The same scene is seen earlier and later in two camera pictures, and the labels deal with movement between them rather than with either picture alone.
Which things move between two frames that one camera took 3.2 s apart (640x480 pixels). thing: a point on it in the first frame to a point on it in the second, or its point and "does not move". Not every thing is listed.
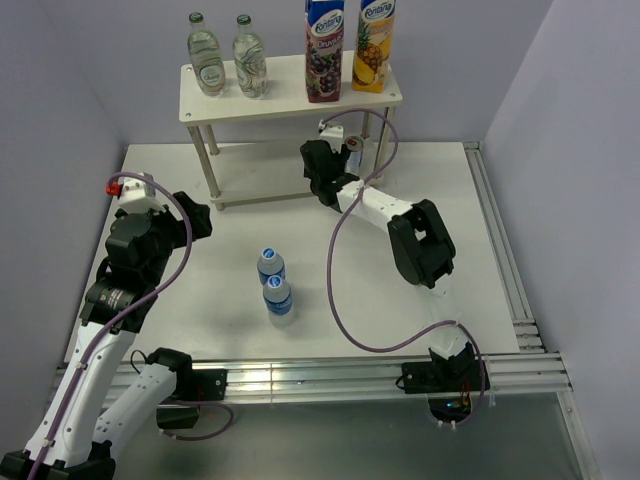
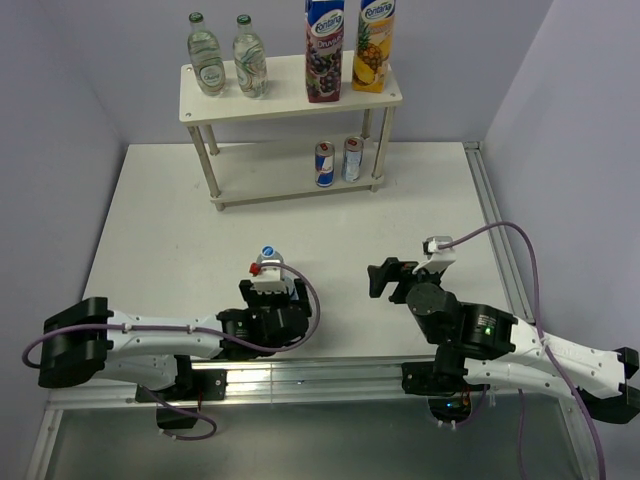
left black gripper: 180,225 to 255,298
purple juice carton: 324,49 does not move
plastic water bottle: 270,264 does not move
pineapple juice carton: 373,45 does not move
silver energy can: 354,143 does not move
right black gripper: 341,157 to 379,274
